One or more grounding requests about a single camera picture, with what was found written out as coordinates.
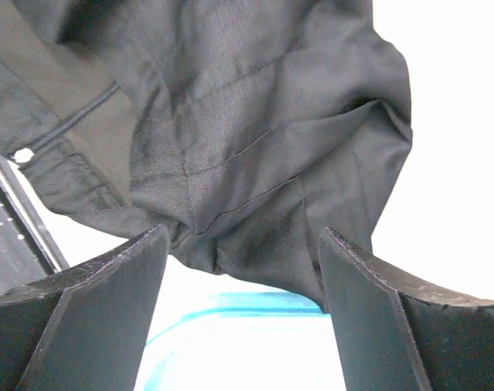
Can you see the black garment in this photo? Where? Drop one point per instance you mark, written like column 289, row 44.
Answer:
column 244, row 128

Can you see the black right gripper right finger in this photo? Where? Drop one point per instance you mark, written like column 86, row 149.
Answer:
column 395, row 331

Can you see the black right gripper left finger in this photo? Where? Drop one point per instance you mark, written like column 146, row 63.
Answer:
column 84, row 328

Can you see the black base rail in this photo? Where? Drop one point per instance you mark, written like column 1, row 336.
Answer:
column 27, row 251

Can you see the teal plastic basket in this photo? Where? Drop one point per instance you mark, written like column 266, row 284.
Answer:
column 250, row 304

